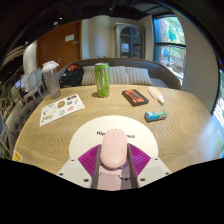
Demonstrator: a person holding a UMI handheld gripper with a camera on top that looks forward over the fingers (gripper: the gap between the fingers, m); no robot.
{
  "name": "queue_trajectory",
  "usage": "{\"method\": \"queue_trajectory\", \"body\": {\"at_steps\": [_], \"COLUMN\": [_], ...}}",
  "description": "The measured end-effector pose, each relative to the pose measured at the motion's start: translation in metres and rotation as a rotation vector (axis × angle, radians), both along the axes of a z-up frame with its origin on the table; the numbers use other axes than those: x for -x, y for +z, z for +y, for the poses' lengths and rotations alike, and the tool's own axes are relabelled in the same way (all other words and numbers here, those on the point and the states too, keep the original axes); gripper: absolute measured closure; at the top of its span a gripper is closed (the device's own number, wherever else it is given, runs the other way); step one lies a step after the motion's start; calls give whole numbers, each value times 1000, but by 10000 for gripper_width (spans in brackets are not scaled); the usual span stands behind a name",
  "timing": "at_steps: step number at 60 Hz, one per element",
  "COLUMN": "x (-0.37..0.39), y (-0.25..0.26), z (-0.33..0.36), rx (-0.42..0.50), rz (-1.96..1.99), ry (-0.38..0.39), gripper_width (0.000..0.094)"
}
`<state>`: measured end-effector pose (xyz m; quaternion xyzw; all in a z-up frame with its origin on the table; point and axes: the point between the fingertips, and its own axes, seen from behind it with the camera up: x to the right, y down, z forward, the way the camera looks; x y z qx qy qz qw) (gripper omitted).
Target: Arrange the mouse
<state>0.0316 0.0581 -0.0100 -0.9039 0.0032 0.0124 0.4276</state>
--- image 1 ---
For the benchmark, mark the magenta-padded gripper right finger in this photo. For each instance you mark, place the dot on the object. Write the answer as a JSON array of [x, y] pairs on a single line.
[[151, 171]]

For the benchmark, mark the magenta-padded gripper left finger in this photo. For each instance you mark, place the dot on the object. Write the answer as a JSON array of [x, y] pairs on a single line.
[[75, 171]]

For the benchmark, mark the pink computer mouse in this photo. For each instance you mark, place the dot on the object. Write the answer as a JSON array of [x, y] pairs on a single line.
[[114, 148]]

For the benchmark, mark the round white cartoon mouse pad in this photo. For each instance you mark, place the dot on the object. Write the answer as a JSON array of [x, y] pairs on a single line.
[[86, 136]]

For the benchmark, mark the white sticker sheet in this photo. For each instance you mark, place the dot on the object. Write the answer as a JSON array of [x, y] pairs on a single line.
[[61, 109]]

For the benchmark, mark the grey tufted armchair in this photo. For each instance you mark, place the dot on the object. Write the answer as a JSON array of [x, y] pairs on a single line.
[[21, 120]]

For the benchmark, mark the black box with orange print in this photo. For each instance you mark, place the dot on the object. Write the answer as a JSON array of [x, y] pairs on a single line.
[[135, 97]]

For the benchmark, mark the clear shaker bottle white lid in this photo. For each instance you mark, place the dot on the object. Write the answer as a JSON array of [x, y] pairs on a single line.
[[52, 83]]

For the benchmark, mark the large black-framed side window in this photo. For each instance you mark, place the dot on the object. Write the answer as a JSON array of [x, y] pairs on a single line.
[[219, 106]]

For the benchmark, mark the green drink can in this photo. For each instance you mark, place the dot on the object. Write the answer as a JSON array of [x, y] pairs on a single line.
[[102, 81]]

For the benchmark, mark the black backpack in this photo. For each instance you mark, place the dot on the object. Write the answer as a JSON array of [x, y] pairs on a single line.
[[71, 77]]

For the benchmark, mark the small striped cushion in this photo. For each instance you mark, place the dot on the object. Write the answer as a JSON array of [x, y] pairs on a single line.
[[88, 76]]

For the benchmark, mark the grey curved sofa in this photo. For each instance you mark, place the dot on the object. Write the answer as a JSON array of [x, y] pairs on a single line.
[[163, 75]]

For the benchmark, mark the group of white chairs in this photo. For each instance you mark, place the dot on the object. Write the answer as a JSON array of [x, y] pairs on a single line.
[[35, 81]]

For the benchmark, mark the person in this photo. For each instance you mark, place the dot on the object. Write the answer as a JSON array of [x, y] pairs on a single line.
[[24, 81]]

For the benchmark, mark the tall black-framed window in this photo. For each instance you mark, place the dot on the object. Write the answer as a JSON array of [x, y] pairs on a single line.
[[170, 46]]

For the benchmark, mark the brown wooden door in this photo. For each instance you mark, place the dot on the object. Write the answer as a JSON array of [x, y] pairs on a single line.
[[56, 45]]

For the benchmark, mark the arched glass-door cabinet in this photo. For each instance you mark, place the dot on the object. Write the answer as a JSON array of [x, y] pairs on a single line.
[[130, 41]]

